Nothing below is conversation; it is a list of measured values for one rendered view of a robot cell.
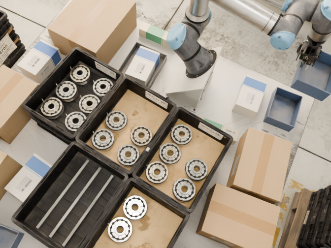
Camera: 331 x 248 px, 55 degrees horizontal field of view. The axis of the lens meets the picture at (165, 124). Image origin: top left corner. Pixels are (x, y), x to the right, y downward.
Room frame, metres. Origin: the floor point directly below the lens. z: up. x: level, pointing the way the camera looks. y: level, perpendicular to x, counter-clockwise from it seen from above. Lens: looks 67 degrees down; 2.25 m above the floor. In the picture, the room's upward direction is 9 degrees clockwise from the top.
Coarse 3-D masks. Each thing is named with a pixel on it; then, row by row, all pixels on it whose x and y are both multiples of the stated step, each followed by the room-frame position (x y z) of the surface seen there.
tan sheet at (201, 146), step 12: (180, 120) 0.64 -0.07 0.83; (192, 132) 0.59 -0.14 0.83; (192, 144) 0.53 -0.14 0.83; (204, 144) 0.54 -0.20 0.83; (216, 144) 0.55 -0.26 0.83; (156, 156) 0.44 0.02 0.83; (192, 156) 0.47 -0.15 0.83; (204, 156) 0.48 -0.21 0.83; (216, 156) 0.49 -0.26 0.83; (168, 168) 0.39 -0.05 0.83; (180, 168) 0.40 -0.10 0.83; (144, 180) 0.32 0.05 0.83; (168, 180) 0.34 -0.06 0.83; (204, 180) 0.36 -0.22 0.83; (168, 192) 0.28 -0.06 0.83
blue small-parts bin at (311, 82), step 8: (320, 56) 0.95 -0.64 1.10; (328, 56) 0.94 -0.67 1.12; (320, 64) 0.93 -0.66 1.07; (328, 64) 0.93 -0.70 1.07; (296, 72) 0.85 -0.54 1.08; (304, 72) 0.87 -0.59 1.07; (312, 72) 0.88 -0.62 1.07; (320, 72) 0.88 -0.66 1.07; (328, 72) 0.89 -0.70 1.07; (296, 80) 0.78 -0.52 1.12; (304, 80) 0.83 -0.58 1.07; (312, 80) 0.83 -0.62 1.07; (320, 80) 0.84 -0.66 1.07; (328, 80) 0.85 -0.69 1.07; (296, 88) 0.77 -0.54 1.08; (304, 88) 0.77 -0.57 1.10; (312, 88) 0.76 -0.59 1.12; (320, 88) 0.80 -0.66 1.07; (328, 88) 0.79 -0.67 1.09; (312, 96) 0.75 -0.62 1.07; (320, 96) 0.74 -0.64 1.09
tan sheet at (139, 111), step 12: (132, 96) 0.73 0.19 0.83; (120, 108) 0.66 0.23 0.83; (132, 108) 0.67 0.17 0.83; (144, 108) 0.68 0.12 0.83; (156, 108) 0.69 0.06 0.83; (132, 120) 0.60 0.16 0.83; (144, 120) 0.61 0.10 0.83; (156, 120) 0.62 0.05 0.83; (120, 132) 0.53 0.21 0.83; (120, 144) 0.47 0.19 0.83; (132, 144) 0.48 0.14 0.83; (108, 156) 0.40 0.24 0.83
